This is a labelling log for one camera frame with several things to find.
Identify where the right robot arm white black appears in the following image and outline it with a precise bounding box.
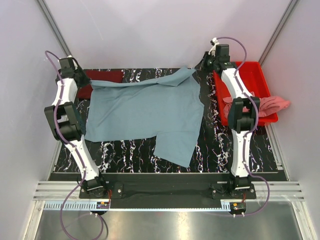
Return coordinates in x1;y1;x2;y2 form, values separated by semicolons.
195;41;260;199

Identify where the pink t-shirt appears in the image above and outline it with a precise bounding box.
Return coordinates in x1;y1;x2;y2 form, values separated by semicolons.
223;96;291;118

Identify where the red plastic bin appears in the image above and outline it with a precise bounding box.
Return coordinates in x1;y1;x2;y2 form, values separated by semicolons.
213;61;271;126

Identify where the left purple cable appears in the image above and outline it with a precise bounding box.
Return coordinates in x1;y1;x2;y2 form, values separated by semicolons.
44;50;108;240

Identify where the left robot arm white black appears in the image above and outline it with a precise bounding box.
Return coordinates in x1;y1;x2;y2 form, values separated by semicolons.
44;56;108;198

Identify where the right aluminium corner post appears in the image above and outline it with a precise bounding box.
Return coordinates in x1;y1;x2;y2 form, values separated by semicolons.
258;0;300;66

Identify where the left aluminium corner post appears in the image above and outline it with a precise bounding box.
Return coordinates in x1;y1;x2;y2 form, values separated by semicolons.
34;0;83;76

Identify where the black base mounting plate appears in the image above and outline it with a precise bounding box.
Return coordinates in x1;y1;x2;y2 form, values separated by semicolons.
80;173;257;200

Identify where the blue-grey t-shirt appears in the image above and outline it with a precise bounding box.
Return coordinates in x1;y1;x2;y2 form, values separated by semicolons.
85;67;204;168

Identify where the aluminium corner post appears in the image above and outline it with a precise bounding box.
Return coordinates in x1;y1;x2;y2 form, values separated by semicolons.
34;0;83;76
258;0;300;66

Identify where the purple cable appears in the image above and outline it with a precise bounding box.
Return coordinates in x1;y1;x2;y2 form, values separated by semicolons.
44;50;108;240
202;36;271;217

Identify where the aluminium frame rail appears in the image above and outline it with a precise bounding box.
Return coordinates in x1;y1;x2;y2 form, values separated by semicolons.
33;181;305;202

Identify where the folded dark red t-shirt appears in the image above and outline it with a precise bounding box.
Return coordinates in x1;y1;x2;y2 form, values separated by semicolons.
77;70;124;100

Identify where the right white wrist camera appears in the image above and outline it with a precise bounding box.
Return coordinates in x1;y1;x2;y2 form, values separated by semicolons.
208;37;220;57

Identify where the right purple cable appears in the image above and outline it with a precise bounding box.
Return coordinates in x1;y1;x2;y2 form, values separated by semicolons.
202;36;271;217

